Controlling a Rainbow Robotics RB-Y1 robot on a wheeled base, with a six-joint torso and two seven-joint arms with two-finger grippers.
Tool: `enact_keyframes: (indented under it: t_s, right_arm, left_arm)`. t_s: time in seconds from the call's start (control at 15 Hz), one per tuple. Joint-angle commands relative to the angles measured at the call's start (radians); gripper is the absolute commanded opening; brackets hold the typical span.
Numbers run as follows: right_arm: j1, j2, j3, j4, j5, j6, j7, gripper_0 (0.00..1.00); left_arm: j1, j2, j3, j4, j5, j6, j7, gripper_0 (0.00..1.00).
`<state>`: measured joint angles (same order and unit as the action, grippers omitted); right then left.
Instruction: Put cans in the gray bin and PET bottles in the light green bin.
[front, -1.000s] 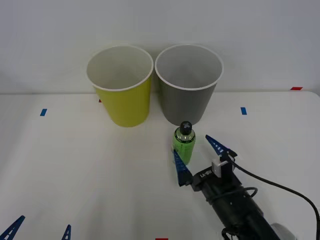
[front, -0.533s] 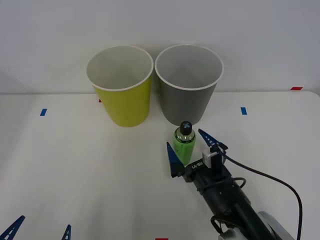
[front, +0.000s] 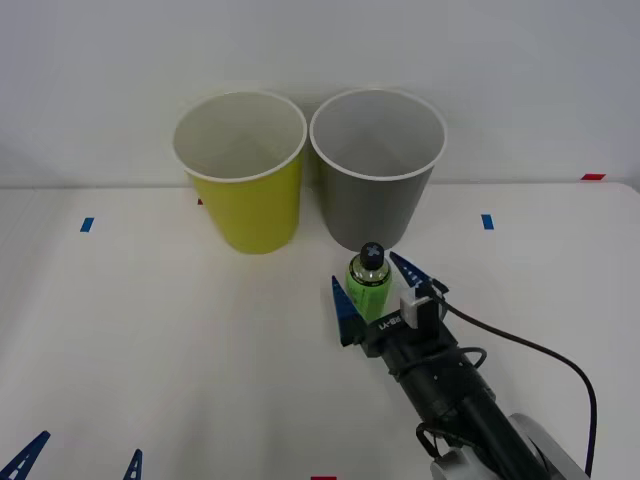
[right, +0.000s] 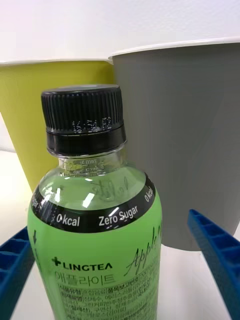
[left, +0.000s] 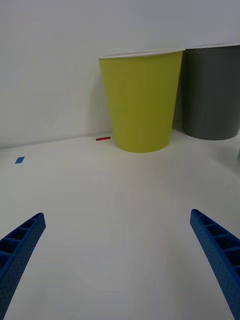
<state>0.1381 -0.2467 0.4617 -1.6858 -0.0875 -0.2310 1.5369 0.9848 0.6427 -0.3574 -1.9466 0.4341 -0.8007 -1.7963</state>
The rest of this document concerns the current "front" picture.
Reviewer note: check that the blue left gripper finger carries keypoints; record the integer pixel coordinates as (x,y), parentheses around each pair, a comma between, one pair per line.
(22,462)
(134,467)

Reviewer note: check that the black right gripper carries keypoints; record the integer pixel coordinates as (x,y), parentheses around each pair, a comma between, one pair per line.
(390,340)

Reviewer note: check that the green plastic bottle black cap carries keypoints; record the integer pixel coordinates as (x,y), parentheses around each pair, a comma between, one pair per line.
(367,292)

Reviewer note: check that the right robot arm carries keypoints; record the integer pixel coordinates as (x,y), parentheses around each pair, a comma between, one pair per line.
(450,385)

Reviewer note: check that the grey plastic bin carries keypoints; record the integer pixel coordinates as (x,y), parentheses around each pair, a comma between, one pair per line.
(370,210)

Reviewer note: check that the yellow-green plastic bin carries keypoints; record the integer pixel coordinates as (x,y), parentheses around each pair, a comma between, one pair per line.
(250,215)

